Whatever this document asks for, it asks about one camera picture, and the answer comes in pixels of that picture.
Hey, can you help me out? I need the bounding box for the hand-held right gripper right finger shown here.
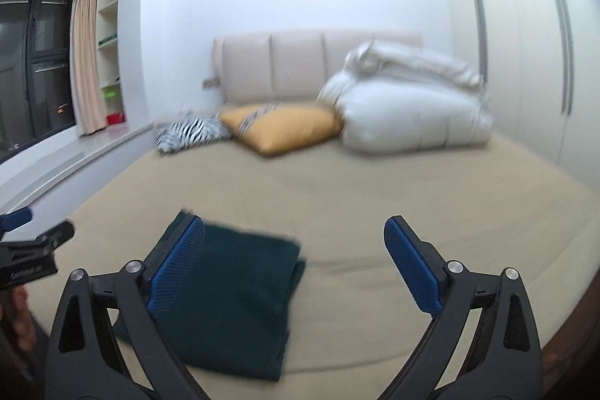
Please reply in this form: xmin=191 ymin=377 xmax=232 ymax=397
xmin=374 ymin=215 xmax=547 ymax=400

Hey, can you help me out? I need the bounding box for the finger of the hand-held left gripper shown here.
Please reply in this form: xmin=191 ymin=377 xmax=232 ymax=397
xmin=32 ymin=219 xmax=76 ymax=253
xmin=0 ymin=206 xmax=35 ymax=233

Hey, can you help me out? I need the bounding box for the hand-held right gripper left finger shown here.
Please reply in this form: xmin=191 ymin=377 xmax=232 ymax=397
xmin=44 ymin=210 xmax=208 ymax=400

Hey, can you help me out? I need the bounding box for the dark green knit sweater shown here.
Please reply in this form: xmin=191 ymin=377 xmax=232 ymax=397
xmin=111 ymin=213 xmax=308 ymax=383

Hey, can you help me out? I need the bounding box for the person's left hand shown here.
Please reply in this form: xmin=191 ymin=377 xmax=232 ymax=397
xmin=0 ymin=289 xmax=39 ymax=351

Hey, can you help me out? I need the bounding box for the white window bench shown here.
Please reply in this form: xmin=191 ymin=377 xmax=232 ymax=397
xmin=0 ymin=123 xmax=162 ymax=220

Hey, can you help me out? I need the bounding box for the beige bed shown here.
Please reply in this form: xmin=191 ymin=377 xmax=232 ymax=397
xmin=0 ymin=130 xmax=600 ymax=400

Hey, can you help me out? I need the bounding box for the zebra striped pillow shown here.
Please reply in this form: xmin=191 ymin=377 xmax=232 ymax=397
xmin=152 ymin=114 xmax=234 ymax=156

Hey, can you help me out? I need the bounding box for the dark framed window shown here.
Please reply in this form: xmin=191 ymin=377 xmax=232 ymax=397
xmin=0 ymin=0 xmax=78 ymax=166

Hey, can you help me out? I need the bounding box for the white folded duvet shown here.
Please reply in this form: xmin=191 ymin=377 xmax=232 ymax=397
xmin=316 ymin=39 xmax=494 ymax=154

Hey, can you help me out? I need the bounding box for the peach curtain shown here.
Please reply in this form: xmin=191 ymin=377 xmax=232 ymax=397
xmin=69 ymin=0 xmax=108 ymax=137

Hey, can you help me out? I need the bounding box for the yellow pillow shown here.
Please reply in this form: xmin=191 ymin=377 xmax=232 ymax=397
xmin=218 ymin=104 xmax=345 ymax=157

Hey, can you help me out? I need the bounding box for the beige padded headboard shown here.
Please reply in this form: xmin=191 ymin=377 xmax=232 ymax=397
xmin=212 ymin=32 xmax=423 ymax=106

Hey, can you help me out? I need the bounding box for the white wardrobe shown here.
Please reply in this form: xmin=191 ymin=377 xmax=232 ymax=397
xmin=433 ymin=0 xmax=600 ymax=213

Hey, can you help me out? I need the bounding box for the white wall shelf unit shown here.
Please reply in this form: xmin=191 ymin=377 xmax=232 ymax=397
xmin=95 ymin=0 xmax=128 ymax=130

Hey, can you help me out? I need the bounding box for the silver wardrobe handle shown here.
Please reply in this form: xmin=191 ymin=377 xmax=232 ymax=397
xmin=547 ymin=0 xmax=576 ymax=116
xmin=471 ymin=0 xmax=488 ymax=88

